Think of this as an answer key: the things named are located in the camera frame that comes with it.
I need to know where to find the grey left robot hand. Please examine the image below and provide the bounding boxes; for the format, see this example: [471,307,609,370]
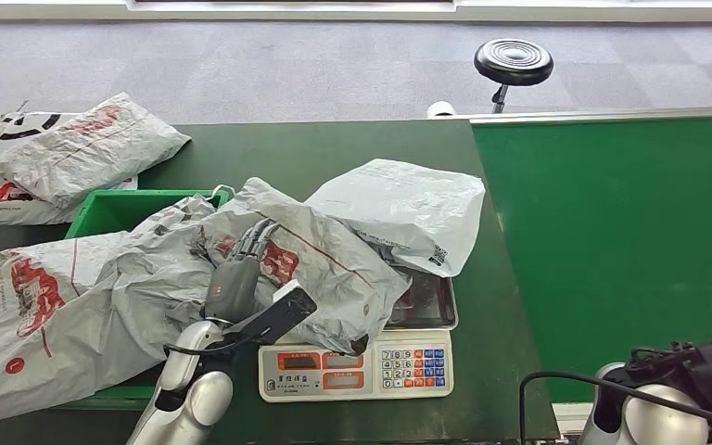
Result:
[204,218,282,324]

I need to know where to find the small grey parcel red print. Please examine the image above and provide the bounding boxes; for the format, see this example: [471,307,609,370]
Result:
[197,177,413,358]

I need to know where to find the white parcel with shipping label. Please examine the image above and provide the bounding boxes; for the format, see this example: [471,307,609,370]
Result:
[304,158,487,279]

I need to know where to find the large grey parcel red print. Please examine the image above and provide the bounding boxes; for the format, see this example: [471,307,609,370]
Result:
[0,195,217,429]

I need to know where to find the green conveyor belt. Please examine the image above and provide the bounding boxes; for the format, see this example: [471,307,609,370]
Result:
[471,115,712,405]

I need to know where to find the crumpled grey parcel red print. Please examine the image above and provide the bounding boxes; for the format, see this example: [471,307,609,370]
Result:
[0,92,193,210]

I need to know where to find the white parcel black print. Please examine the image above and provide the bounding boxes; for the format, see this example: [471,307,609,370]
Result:
[0,109,140,227]

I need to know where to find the white conveyor roller end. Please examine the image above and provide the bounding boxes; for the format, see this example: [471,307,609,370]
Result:
[426,100,458,120]

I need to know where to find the green plastic crate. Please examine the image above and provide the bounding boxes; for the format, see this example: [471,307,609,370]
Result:
[60,188,232,412]

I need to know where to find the white electronic weighing scale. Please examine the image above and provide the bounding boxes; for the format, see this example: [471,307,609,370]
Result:
[257,267,459,404]

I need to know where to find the steel scale tray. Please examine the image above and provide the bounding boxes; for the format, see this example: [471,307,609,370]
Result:
[385,267,459,332]

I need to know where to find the black round stool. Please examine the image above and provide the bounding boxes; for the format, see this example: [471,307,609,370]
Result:
[473,37,555,115]

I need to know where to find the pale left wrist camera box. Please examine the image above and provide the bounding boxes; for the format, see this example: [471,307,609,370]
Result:
[222,279,319,347]

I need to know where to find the aluminium conveyor rail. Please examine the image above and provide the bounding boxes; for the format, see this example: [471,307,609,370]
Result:
[468,105,712,127]
[551,401,598,432]

